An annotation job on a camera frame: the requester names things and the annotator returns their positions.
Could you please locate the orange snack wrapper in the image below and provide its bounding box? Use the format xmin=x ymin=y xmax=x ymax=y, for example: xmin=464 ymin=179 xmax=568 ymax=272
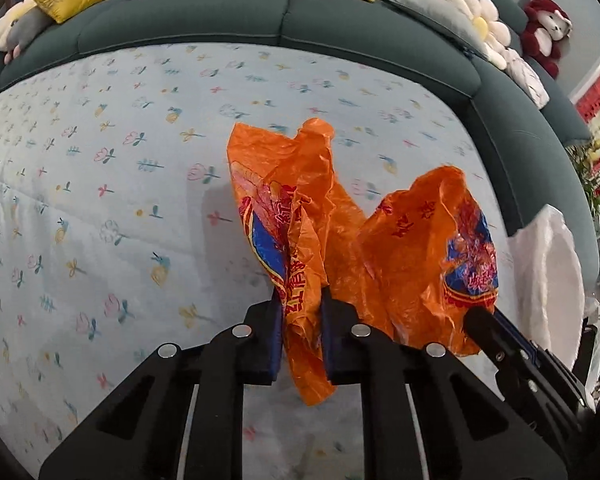
xmin=226 ymin=118 xmax=364 ymax=406
xmin=324 ymin=164 xmax=501 ymax=357

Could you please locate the white lined trash bin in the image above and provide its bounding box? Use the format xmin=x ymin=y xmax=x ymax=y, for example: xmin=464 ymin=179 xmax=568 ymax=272
xmin=509 ymin=205 xmax=585 ymax=368

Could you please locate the teal sectional sofa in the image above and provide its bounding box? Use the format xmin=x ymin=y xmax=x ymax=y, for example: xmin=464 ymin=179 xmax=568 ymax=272
xmin=0 ymin=0 xmax=600 ymax=286

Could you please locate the potted orchid plant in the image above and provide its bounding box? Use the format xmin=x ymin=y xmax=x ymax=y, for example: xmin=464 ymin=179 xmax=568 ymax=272
xmin=567 ymin=144 xmax=600 ymax=234

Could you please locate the floral light blue tablecloth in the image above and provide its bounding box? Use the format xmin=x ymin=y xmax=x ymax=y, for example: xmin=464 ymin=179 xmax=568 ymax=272
xmin=0 ymin=44 xmax=517 ymax=474

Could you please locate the white pink folded blanket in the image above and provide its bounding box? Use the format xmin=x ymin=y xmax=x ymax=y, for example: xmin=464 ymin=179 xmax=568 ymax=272
xmin=503 ymin=48 xmax=550 ymax=110

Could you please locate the daisy flower pillow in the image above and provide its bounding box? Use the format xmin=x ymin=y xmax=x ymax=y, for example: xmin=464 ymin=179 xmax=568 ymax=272
xmin=446 ymin=0 xmax=512 ymax=70

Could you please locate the red white plush bear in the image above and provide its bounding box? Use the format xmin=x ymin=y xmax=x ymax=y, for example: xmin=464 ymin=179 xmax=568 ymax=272
xmin=520 ymin=0 xmax=573 ymax=79

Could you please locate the grey green cushion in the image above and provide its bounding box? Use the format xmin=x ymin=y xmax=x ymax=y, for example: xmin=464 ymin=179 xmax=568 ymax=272
xmin=387 ymin=0 xmax=486 ymax=58

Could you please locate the grey cream plush toy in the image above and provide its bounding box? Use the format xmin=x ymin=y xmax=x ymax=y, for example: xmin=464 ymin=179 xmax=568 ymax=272
xmin=0 ymin=0 xmax=54 ymax=65

